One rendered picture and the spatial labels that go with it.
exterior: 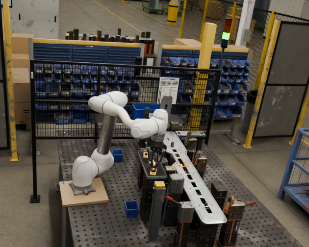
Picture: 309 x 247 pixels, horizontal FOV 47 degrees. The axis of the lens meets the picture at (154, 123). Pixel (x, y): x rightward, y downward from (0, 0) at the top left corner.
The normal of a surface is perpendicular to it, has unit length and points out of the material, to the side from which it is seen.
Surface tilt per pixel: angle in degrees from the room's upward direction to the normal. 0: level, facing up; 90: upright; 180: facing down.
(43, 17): 90
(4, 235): 0
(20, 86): 87
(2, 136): 89
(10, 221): 0
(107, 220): 0
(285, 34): 90
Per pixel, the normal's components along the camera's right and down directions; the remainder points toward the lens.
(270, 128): 0.35, 0.40
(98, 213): 0.11, -0.91
